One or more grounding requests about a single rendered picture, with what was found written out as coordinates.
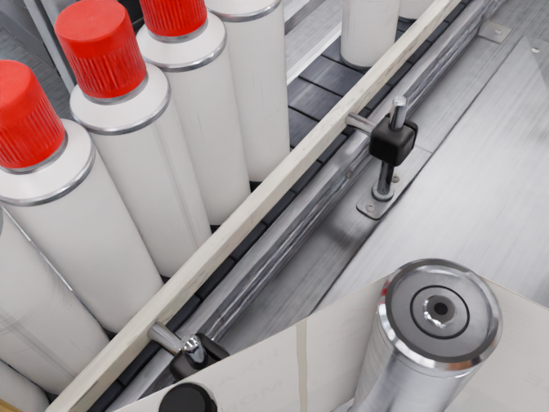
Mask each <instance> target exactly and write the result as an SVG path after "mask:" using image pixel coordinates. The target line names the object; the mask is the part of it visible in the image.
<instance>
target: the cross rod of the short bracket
mask: <svg viewBox="0 0 549 412"><path fill-rule="evenodd" d="M345 125H346V126H348V127H350V128H353V129H354V130H356V131H358V132H361V133H363V134H365V135H367V136H369V137H370V136H371V131H372V130H373V129H374V127H375V126H376V125H377V123H374V122H372V121H370V120H368V119H366V118H364V117H362V116H360V115H357V114H355V113H353V112H350V113H349V114H348V115H347V116H346V119H345Z"/></svg>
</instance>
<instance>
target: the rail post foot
mask: <svg viewBox="0 0 549 412"><path fill-rule="evenodd" d="M378 179H379V178H378ZM378 179H377V180H376V181H375V182H374V183H373V185H372V186H371V187H370V188H369V189H368V191H367V192H366V193H365V194H364V195H363V196H362V198H361V199H360V200H359V201H358V202H357V204H356V208H357V210H358V211H359V212H361V213H362V214H364V215H366V216H367V217H370V218H371V219H373V220H380V219H381V218H382V217H383V216H384V214H385V213H386V212H387V211H388V209H389V208H390V207H391V205H392V204H393V203H394V202H395V201H396V200H397V199H398V198H399V196H400V195H401V194H402V193H403V191H404V190H405V188H406V187H407V186H408V179H406V178H405V177H402V176H400V175H399V174H398V173H396V172H394V174H393V178H392V183H391V189H390V193H389V194H388V195H380V194H378V192H377V184H378Z"/></svg>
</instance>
